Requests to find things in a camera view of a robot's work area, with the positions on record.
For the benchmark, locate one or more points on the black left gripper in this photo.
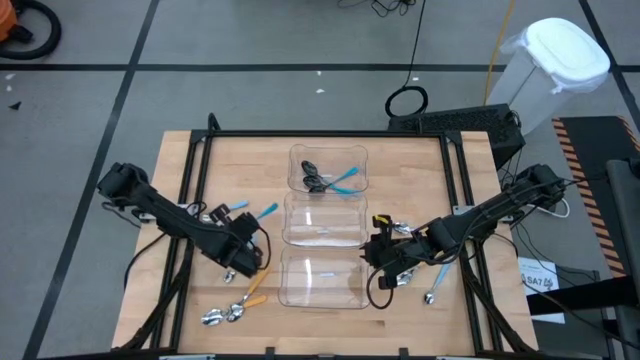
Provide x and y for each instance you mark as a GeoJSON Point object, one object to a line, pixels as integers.
{"type": "Point", "coordinates": [245, 232]}

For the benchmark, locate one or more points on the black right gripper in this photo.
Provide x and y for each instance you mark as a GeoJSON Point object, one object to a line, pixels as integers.
{"type": "Point", "coordinates": [397, 255]}

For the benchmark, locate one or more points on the clear plastic bin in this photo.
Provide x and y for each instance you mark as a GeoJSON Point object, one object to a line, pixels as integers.
{"type": "Point", "coordinates": [325, 220]}
{"type": "Point", "coordinates": [325, 292]}
{"type": "Point", "coordinates": [345, 155]}

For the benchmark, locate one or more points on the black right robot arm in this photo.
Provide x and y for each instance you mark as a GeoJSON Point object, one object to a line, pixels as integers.
{"type": "Point", "coordinates": [490, 215]}

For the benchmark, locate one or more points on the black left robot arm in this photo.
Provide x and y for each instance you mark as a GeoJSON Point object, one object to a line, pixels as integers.
{"type": "Point", "coordinates": [165, 215]}

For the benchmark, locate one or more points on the black perforated computer case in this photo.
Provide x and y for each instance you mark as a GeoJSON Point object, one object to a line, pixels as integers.
{"type": "Point", "coordinates": [460, 120]}

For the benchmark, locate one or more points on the white paper sign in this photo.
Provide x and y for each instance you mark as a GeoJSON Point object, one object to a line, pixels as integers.
{"type": "Point", "coordinates": [540, 270]}

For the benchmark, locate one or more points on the black metal beam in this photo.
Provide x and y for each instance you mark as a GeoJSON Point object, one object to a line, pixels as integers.
{"type": "Point", "coordinates": [575, 302]}

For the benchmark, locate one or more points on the black mat with striped edge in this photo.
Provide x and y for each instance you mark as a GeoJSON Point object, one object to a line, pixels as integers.
{"type": "Point", "coordinates": [590, 150]}

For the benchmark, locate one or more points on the black floor scrap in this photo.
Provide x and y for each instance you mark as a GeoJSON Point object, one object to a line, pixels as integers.
{"type": "Point", "coordinates": [16, 106]}

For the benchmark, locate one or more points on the translucent trash can white lid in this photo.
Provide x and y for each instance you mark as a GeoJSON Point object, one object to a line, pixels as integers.
{"type": "Point", "coordinates": [565, 50]}

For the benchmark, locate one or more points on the black table frame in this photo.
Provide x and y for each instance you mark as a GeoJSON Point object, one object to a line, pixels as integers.
{"type": "Point", "coordinates": [325, 134]}

